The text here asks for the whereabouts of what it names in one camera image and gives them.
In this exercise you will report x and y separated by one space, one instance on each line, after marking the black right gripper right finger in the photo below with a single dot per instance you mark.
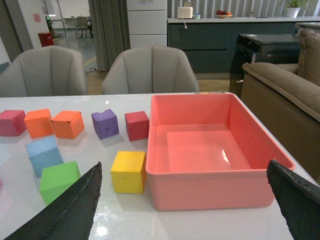
298 199

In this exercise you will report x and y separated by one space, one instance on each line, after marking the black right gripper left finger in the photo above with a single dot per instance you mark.
70 216

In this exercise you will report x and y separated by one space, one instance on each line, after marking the light blue cube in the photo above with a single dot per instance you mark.
43 153

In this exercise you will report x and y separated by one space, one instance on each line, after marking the green foam cube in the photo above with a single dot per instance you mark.
56 179

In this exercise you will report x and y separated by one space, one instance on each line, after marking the yellow foam cube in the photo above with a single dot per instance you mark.
128 172

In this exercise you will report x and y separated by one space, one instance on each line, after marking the orange foam cube right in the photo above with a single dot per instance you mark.
67 124

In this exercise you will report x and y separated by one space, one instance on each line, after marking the orange foam cube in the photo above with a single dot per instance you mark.
38 123
67 124

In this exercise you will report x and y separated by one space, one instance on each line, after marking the orange foam cube left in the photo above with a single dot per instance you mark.
38 123

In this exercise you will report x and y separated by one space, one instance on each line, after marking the purple notched foam cube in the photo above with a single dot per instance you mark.
105 124

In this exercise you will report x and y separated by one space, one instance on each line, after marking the beige sofa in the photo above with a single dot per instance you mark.
286 99

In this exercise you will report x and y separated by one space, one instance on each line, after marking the pink plastic bin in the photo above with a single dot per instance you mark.
208 151

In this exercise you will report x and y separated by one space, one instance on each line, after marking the crimson foam cube left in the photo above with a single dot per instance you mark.
12 123

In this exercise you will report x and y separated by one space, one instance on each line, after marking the red foam cube right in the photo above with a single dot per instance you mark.
137 125

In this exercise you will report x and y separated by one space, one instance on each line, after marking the grey armchair left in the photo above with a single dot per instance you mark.
42 72

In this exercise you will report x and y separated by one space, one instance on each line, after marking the grey armchair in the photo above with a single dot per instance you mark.
150 69
42 72

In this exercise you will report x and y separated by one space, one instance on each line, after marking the black appliance box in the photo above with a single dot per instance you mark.
269 48

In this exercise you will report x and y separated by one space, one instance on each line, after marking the grey armchair right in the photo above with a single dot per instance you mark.
150 69

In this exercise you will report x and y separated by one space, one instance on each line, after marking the dark grey counter cabinet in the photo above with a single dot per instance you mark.
210 43

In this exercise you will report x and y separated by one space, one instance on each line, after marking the red fire extinguisher box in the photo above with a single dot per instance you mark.
46 39

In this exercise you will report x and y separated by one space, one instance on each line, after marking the potted green plant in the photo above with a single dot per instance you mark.
293 8

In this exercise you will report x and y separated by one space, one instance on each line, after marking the fruit plate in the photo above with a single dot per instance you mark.
223 14

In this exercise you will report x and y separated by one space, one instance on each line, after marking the grey curtain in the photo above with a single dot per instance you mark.
110 28

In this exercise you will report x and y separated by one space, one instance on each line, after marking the white drawer cabinet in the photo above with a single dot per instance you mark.
147 22

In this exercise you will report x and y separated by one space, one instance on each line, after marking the small blue bowl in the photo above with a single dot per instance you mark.
196 16

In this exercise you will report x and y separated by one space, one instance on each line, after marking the white toaster appliance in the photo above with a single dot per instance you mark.
185 12

